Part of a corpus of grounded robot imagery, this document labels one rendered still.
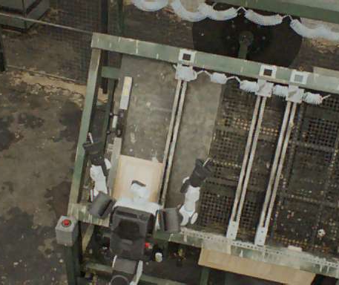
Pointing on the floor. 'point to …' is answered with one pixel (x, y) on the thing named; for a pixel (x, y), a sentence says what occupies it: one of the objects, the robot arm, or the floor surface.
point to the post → (70, 264)
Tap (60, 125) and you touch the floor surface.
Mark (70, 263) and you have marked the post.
